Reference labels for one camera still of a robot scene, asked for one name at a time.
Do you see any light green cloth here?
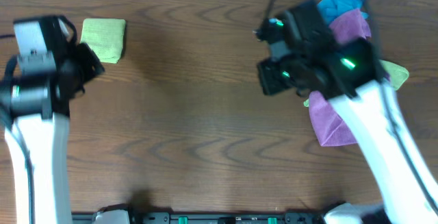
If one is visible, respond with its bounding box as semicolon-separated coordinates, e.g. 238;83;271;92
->
81;18;126;64

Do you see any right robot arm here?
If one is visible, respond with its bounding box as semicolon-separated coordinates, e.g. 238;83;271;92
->
255;0;437;223

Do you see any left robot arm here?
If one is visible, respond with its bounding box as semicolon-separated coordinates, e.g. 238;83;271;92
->
1;15;135;223

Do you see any upper purple cloth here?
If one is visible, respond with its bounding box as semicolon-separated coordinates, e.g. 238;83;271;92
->
329;8;372;45

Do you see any purple cloth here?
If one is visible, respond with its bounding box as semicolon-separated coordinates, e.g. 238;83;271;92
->
307;73;391;148
329;8;372;45

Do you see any blue cloth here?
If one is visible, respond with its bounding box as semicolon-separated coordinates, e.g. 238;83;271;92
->
318;0;363;25

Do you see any lower purple cloth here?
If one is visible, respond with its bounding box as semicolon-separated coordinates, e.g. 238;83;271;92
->
307;73;391;148

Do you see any olive green cloth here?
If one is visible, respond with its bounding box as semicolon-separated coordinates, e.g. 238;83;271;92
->
303;60;409;109

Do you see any right black cable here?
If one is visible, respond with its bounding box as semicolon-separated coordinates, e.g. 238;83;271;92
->
263;0;438;214

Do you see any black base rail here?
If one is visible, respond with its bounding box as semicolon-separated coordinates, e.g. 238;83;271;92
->
134;212;324;224

